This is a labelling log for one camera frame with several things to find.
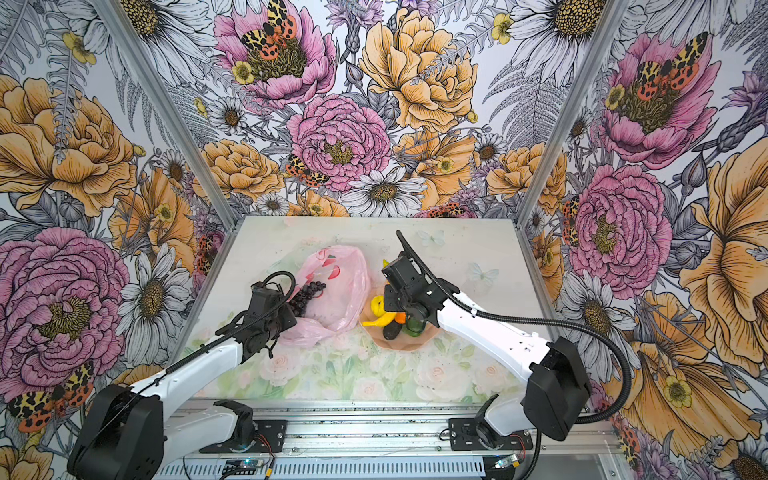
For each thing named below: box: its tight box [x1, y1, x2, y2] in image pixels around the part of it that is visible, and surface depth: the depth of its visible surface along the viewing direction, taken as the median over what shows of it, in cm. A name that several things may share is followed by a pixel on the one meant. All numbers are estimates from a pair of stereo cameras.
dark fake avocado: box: [382, 319, 402, 340], surface depth 89 cm
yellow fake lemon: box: [371, 295, 386, 317], surface depth 91 cm
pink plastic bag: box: [279, 245, 371, 349], surface depth 96 cm
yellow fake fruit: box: [362, 312, 397, 328], surface depth 80 cm
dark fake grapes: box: [288, 281, 327, 317], surface depth 97 cm
